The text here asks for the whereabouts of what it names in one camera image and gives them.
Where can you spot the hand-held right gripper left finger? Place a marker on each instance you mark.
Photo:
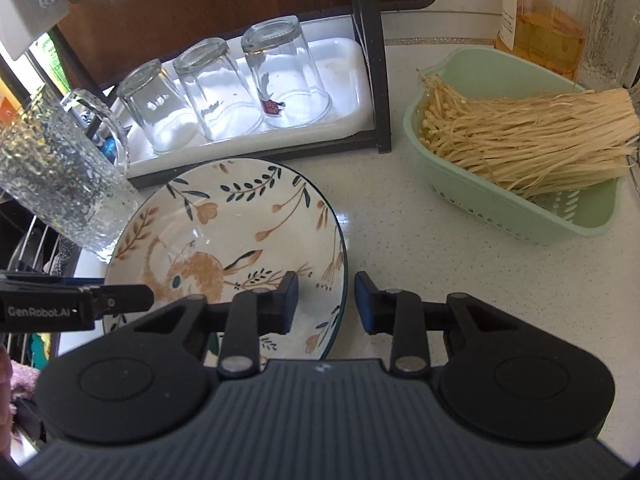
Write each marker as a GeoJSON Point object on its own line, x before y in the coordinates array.
{"type": "Point", "coordinates": [291, 307]}

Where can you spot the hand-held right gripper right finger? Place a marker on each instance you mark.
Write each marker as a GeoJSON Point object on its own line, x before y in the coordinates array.
{"type": "Point", "coordinates": [364, 307]}

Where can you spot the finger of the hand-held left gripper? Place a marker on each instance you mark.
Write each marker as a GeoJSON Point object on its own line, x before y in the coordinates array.
{"type": "Point", "coordinates": [125, 300]}

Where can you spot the floral deer pattern plate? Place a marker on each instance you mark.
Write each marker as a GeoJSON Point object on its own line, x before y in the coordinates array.
{"type": "Point", "coordinates": [225, 220]}

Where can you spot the pink fuzzy cloth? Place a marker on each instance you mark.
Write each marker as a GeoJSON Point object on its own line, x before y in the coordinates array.
{"type": "Point", "coordinates": [22, 380]}

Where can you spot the textured tall glass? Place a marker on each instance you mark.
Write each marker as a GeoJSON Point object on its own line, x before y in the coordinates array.
{"type": "Point", "coordinates": [55, 185]}

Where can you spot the green plastic strainer basket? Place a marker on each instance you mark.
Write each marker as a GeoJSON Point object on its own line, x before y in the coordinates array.
{"type": "Point", "coordinates": [480, 200]}

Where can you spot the clear drinking glass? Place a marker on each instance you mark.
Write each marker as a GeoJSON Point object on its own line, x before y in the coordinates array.
{"type": "Point", "coordinates": [160, 110]}
{"type": "Point", "coordinates": [220, 95]}

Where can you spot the clear glass with red mark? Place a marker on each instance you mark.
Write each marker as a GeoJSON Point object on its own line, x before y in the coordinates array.
{"type": "Point", "coordinates": [290, 75]}

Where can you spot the white plastic tray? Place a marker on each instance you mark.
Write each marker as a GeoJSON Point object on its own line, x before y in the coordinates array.
{"type": "Point", "coordinates": [340, 70]}

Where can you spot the enoki mushroom bundle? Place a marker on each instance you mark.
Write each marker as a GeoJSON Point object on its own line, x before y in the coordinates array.
{"type": "Point", "coordinates": [540, 135]}

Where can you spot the green packet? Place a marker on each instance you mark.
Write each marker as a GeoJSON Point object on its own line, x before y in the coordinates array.
{"type": "Point", "coordinates": [50, 60]}

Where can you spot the white box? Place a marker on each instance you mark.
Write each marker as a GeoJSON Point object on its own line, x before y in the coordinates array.
{"type": "Point", "coordinates": [20, 15]}

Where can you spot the brown wooden board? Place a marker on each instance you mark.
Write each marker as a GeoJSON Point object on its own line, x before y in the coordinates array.
{"type": "Point", "coordinates": [200, 0]}

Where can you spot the cooking oil bottle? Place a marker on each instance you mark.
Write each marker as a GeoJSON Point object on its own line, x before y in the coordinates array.
{"type": "Point", "coordinates": [545, 30]}

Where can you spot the textured glass jar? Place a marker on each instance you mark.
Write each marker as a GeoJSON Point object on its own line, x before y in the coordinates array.
{"type": "Point", "coordinates": [607, 35]}

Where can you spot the black metal rack frame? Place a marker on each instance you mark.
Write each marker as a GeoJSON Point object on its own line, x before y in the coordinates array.
{"type": "Point", "coordinates": [372, 60]}

